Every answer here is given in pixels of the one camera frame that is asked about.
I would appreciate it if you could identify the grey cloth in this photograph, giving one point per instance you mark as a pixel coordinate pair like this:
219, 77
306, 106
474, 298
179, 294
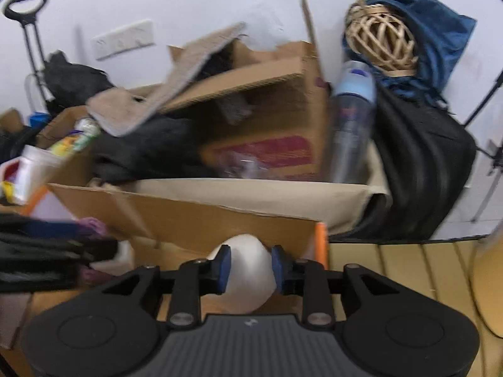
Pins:
235, 108

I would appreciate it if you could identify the black backpack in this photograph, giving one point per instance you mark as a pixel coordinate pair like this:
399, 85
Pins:
424, 165

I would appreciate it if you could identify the clear water bottle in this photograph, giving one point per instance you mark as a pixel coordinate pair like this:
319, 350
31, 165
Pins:
351, 125

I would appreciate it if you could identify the clear plastic wrap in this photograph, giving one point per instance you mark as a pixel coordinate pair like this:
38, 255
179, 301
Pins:
239, 165

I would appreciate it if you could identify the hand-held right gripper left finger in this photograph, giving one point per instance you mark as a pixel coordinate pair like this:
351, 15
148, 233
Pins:
224, 271

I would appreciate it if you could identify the printed brown cardboard box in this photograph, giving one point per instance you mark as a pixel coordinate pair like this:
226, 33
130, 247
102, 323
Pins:
275, 118

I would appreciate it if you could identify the black hand trolley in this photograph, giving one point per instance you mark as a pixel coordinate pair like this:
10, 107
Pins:
20, 19

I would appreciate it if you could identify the yellow thermos jug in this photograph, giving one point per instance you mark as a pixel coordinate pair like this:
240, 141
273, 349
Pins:
491, 290

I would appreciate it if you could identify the white cup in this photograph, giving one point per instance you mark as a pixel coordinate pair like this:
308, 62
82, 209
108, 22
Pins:
37, 169

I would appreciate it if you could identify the white cloth item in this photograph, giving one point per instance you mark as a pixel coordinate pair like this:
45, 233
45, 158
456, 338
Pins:
122, 259

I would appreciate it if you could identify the red cardboard box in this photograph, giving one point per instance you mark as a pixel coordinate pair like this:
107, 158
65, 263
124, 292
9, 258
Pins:
177, 220

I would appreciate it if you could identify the white plush toy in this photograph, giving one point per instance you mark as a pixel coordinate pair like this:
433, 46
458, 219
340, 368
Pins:
247, 275

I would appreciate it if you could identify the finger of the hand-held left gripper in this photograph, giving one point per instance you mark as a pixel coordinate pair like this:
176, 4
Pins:
39, 273
51, 228

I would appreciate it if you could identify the white wall socket strip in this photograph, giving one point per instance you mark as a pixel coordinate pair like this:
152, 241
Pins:
122, 40

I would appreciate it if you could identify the black bag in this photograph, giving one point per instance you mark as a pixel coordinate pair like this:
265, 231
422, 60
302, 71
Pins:
74, 82

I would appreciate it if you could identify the woven wicker ball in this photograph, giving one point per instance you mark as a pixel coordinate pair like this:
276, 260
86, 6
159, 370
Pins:
377, 35

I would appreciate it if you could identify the black tripod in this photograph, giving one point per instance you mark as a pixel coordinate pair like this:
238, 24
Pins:
494, 157

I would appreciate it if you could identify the black cloth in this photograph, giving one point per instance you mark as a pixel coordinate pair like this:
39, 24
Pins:
157, 149

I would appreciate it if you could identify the blue cloth bag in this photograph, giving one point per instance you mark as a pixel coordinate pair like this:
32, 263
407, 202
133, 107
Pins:
436, 35

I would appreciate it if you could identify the purple plush toy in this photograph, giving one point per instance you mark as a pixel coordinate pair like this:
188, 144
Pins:
94, 227

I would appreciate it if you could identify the beige felt cloth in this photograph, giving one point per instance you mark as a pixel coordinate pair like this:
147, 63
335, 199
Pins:
125, 112

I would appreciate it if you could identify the blue plastic item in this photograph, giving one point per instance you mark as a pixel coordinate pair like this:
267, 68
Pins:
39, 119

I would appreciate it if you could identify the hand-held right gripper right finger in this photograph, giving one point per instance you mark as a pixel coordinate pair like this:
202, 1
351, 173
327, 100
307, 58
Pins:
278, 271

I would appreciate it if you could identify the low brown cardboard box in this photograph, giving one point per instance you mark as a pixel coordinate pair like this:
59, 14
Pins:
74, 169

